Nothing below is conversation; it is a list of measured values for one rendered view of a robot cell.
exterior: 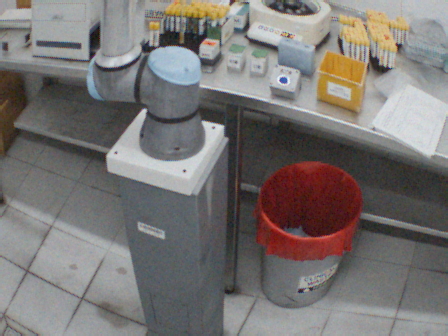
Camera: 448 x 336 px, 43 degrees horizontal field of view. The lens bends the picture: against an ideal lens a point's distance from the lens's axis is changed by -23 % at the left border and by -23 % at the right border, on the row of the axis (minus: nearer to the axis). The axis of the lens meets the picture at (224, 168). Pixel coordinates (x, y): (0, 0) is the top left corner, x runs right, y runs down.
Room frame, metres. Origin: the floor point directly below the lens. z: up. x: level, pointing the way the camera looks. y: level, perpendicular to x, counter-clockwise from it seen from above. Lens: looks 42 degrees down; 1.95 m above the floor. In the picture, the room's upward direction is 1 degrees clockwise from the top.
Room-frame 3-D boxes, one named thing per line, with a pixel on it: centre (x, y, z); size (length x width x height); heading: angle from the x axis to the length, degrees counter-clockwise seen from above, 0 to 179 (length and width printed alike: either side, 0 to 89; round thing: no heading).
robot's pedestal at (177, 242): (1.25, 0.12, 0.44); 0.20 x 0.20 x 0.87; 71
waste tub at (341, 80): (1.52, -0.32, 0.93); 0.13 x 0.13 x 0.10; 70
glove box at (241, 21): (1.96, -0.05, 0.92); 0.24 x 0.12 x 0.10; 161
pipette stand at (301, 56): (1.61, -0.20, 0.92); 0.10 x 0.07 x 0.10; 66
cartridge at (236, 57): (1.62, -0.03, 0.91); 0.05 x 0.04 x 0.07; 161
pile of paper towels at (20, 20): (2.10, 0.88, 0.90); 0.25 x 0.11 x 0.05; 71
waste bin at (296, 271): (1.57, -0.27, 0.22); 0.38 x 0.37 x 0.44; 71
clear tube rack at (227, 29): (1.82, 0.09, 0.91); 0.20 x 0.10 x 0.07; 71
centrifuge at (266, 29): (1.86, -0.20, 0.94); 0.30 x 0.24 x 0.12; 152
